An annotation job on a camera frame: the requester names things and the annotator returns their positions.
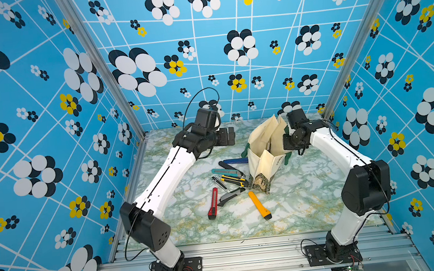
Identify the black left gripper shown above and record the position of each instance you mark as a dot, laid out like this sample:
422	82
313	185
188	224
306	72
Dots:
224	140

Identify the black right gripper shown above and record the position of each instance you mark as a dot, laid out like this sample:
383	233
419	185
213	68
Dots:
285	145

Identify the cream tote bag green handles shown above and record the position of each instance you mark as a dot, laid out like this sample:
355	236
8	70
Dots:
265	153

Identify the slim silver black knife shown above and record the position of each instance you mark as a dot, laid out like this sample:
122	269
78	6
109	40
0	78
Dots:
220	183

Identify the grey black utility knife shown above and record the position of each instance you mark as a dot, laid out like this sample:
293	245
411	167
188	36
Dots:
229	196

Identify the red utility knife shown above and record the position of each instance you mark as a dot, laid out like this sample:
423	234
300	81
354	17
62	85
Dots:
212	213

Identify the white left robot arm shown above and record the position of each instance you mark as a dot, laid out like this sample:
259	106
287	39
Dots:
142	219

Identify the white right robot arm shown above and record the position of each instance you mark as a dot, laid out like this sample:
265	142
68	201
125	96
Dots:
366	189

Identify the blue utility knife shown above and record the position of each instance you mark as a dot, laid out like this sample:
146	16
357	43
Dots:
236	161

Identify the teal utility knife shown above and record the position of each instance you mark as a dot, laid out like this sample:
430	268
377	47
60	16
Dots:
228	172

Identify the yellow black utility knife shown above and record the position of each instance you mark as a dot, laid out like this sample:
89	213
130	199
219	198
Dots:
234	180

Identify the orange utility knife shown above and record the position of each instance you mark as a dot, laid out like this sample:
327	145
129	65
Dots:
266	214

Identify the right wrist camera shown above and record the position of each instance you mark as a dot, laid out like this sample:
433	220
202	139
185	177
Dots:
296	118

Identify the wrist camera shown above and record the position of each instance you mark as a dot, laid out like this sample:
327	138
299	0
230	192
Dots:
207	120
296	118

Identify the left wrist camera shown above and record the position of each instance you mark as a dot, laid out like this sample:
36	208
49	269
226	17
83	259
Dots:
207	120

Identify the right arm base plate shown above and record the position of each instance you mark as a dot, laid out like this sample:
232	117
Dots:
320	255

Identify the aluminium frame rail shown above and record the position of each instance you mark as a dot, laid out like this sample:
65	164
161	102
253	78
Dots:
381	248

